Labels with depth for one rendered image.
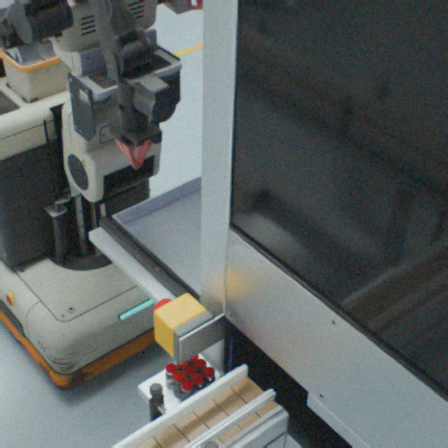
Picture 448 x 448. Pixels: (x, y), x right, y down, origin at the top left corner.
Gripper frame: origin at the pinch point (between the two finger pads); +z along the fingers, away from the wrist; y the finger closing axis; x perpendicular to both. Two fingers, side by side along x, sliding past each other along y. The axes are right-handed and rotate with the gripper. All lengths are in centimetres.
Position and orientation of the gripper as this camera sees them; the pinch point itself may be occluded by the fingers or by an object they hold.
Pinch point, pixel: (137, 164)
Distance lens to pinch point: 157.5
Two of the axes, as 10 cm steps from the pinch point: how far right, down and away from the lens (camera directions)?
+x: 7.7, -3.8, 5.1
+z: -0.2, 7.9, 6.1
